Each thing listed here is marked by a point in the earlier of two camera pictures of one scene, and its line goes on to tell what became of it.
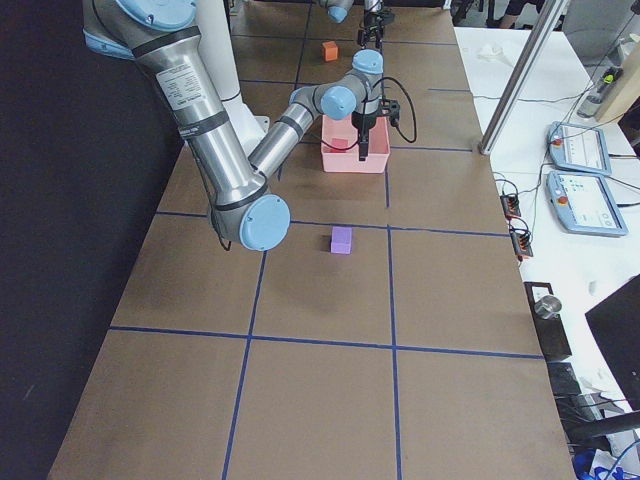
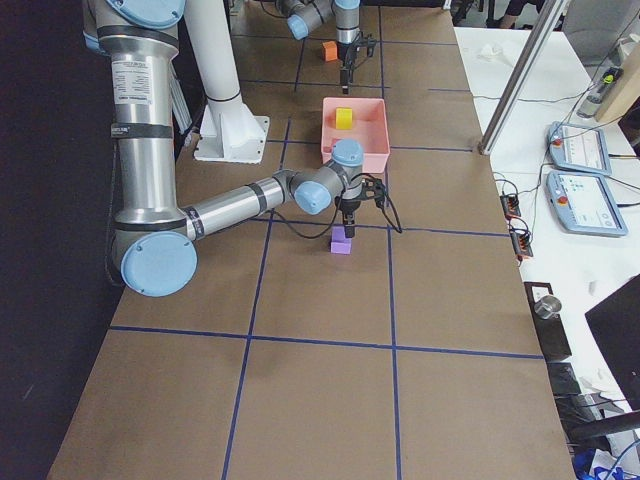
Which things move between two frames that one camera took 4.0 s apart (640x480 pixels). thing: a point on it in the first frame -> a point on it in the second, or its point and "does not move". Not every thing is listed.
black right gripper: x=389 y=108 -> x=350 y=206
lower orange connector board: x=522 y=242 does not move
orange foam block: x=330 y=50 does not move
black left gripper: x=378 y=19 -> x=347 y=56
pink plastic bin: x=341 y=147 does not move
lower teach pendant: x=582 y=203 does not move
